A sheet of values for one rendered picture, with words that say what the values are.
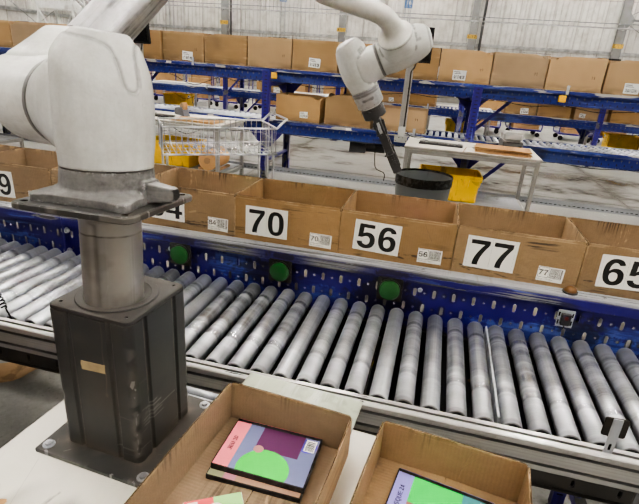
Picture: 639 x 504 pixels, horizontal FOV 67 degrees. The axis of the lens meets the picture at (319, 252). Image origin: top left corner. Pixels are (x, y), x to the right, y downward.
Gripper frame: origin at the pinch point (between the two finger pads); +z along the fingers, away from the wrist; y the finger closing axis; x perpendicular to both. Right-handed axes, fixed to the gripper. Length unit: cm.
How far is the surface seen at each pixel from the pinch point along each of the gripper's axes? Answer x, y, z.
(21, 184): -141, -13, -47
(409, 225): -2.4, 13.8, 18.3
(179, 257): -85, 10, 0
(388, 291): -16.4, 23.5, 34.1
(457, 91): 69, -423, 89
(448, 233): 8.5, 16.0, 25.0
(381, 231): -11.9, 12.7, 17.3
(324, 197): -32.3, -20.5, 9.6
